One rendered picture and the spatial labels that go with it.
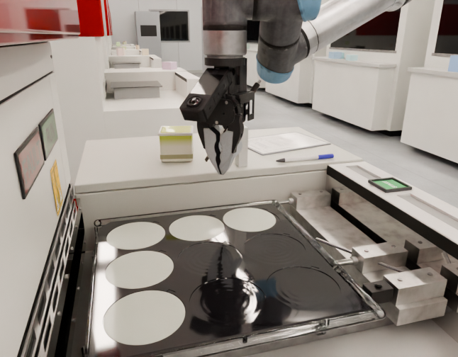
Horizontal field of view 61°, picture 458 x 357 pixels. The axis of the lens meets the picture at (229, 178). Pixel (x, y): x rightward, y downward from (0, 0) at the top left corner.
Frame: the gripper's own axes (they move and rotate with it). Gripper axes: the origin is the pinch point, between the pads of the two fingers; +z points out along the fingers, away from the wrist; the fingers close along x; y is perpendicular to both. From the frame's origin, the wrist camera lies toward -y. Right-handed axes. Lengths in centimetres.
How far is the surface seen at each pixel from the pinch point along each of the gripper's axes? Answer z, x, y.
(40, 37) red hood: -23.4, -5.7, -37.6
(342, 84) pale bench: 42, 101, 509
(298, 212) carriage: 11.3, -11.9, 12.2
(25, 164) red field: -11.2, 1.3, -36.5
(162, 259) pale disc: 9.3, -0.5, -18.6
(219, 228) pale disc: 9.3, -3.0, -5.3
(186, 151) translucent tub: 0.1, 12.8, 7.1
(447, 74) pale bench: 11, -29, 374
